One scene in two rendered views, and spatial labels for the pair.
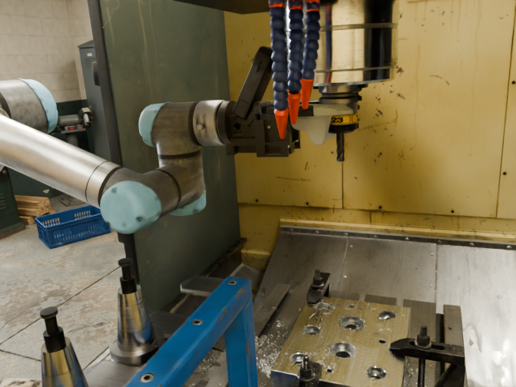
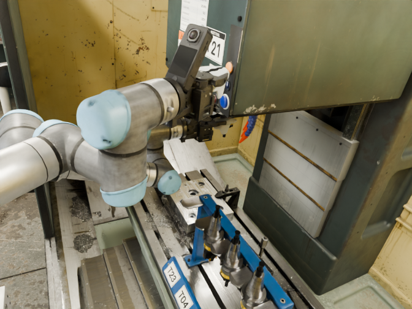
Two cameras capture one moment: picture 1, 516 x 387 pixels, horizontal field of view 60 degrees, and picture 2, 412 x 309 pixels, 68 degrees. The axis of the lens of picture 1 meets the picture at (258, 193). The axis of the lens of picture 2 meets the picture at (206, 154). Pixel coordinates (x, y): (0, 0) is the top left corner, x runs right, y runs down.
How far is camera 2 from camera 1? 83 cm
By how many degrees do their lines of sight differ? 50
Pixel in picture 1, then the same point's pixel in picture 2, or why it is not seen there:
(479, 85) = not seen: hidden behind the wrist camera
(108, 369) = (218, 245)
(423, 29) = (159, 26)
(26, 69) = not seen: outside the picture
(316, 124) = (224, 127)
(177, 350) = (231, 228)
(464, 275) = (183, 150)
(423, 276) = (168, 155)
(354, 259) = not seen: hidden behind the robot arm
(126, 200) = (176, 180)
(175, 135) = (160, 138)
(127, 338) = (218, 232)
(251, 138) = (194, 134)
